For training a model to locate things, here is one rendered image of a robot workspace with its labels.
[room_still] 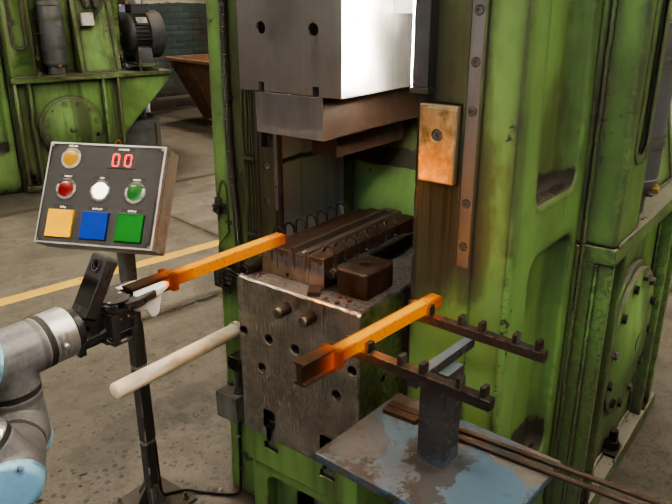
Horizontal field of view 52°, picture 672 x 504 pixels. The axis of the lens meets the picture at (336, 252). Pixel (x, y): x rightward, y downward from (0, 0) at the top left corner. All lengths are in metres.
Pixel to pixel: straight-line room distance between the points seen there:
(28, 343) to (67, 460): 1.60
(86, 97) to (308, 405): 5.02
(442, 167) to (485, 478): 0.64
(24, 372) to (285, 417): 0.81
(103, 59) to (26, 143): 0.98
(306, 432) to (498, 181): 0.79
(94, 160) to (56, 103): 4.40
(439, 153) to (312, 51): 0.35
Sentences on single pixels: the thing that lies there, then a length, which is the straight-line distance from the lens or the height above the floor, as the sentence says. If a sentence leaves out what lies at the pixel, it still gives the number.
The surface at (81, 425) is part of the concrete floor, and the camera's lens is 2.94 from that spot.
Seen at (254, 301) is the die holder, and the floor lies 0.86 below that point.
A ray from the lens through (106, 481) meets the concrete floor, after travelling 2.63.
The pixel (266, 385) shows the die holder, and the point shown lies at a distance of 1.82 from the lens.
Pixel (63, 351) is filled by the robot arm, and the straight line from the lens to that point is 1.23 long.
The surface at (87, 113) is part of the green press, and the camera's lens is 6.43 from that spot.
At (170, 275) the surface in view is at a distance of 1.36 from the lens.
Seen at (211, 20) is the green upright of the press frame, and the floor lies 1.51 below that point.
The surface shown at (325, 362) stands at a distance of 1.24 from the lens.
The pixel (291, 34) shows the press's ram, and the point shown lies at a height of 1.49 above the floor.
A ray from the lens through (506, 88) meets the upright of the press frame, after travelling 1.46.
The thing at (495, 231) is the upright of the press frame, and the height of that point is 1.09.
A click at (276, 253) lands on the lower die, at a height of 0.97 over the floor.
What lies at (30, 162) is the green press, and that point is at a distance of 6.40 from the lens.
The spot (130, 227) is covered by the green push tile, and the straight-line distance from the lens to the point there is 1.85.
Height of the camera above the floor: 1.57
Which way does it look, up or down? 20 degrees down
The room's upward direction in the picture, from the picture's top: straight up
